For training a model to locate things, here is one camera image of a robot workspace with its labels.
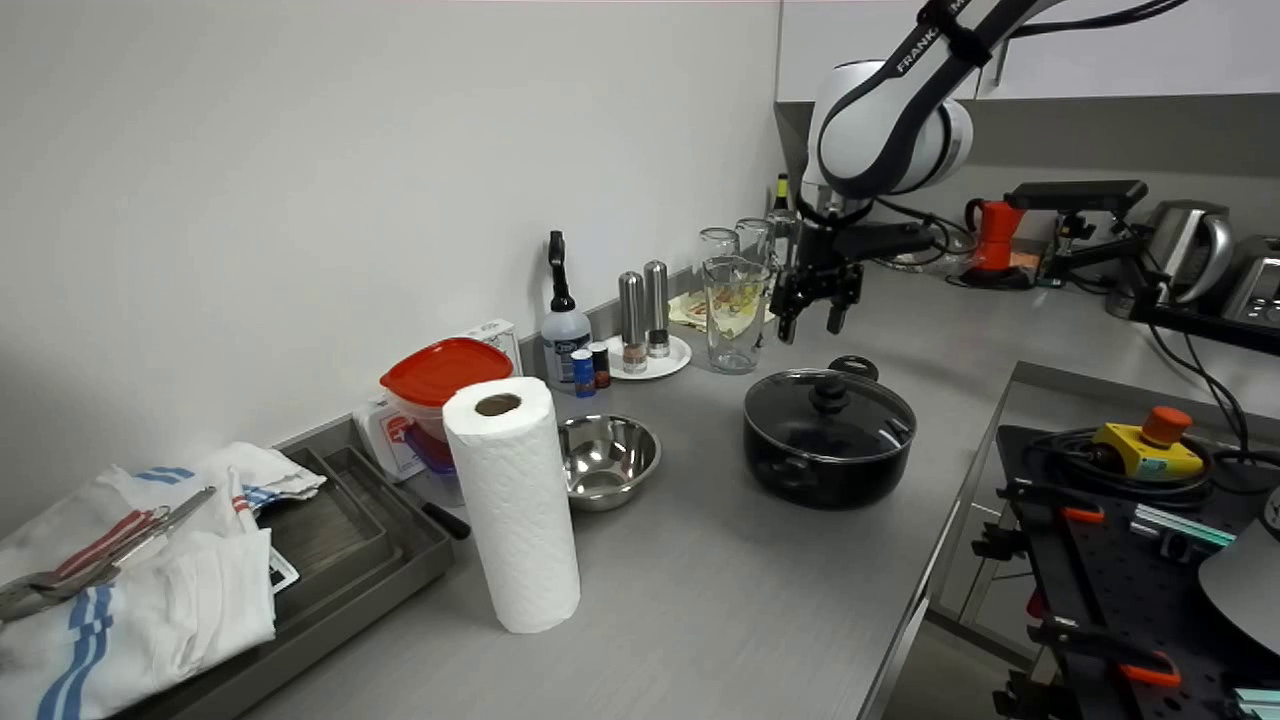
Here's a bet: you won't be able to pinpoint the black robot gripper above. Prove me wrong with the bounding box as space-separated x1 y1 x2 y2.
769 215 873 346

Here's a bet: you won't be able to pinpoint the glass lid with black knob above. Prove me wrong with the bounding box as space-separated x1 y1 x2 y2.
740 369 921 464

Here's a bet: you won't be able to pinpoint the clear drinking glass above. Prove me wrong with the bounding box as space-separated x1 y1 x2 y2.
697 223 745 290
732 215 779 273

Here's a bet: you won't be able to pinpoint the black cooking pot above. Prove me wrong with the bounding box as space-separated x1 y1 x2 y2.
740 351 921 512

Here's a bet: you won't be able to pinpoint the clear container with red lid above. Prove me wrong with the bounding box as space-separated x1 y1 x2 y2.
363 332 521 488

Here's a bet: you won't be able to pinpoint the bottle with yellow cap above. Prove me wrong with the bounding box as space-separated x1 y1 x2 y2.
765 167 802 273

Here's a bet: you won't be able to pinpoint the pale yellow cloth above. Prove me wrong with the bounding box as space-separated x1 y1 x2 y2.
663 273 790 334

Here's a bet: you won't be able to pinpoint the small white plate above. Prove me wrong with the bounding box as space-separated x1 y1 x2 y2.
605 332 697 386

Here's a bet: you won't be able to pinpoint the steel grinder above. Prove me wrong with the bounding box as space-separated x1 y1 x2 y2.
614 269 650 372
642 256 677 359

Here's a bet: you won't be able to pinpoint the red kettle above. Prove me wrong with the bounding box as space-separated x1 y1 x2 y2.
959 194 1027 286

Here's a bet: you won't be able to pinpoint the steel mixing bowl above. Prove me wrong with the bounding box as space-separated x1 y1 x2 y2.
554 410 663 515

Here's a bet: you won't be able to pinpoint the soap bottle with black pump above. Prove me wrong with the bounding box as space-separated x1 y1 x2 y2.
534 228 595 390

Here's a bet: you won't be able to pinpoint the black countertop appliance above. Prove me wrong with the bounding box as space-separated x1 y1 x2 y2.
1005 177 1151 290

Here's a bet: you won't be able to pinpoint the white paper towel roll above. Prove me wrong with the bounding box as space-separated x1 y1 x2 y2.
439 372 588 639

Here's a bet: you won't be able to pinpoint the yellow emergency stop button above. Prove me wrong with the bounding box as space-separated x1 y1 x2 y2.
1087 402 1211 488

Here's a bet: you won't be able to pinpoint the silver electric kettle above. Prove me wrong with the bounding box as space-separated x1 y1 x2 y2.
1141 194 1238 313

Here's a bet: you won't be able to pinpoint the black mounting bar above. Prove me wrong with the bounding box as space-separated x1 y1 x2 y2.
1129 290 1280 359

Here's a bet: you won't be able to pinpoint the black robot cart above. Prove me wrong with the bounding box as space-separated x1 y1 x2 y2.
970 419 1280 720

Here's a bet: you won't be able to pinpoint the teal strip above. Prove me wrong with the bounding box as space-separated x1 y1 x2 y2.
1132 501 1244 553

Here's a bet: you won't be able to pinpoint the silver toaster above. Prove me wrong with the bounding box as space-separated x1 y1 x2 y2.
1215 234 1280 332

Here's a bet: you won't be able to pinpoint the gray metal tray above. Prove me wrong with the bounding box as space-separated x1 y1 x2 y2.
117 410 464 720

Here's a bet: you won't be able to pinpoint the white towel with blue stripes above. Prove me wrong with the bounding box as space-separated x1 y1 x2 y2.
0 440 333 720

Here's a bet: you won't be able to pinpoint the gray and red tongs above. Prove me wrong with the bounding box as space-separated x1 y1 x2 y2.
0 480 219 628

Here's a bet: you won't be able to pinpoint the black clamp with orange handle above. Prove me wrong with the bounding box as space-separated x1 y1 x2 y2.
999 475 1113 531
1027 611 1188 696

